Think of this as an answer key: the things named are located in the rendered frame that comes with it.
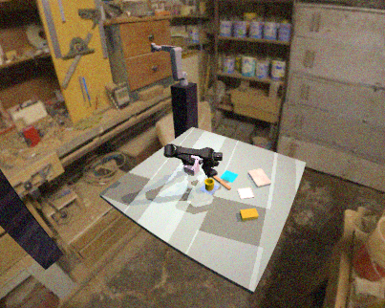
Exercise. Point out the yellow rectangular block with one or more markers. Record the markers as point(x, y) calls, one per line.
point(248, 214)

